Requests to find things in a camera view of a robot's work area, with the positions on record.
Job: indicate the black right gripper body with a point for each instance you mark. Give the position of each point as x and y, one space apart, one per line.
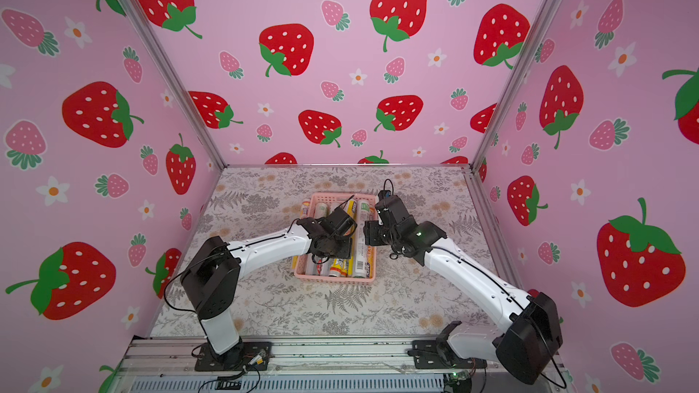
374 232

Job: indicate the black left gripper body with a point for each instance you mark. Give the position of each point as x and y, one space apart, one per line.
340 247

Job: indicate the yellow plastic wrap roll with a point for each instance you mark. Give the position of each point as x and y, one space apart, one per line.
305 208
352 239
341 268

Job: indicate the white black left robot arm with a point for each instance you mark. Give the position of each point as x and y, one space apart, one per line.
211 279

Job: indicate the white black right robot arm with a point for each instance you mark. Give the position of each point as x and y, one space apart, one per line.
527 330

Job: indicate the pink plastic basket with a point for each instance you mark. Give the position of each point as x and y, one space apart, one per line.
335 200

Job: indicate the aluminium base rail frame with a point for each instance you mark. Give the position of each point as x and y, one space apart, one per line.
320 364

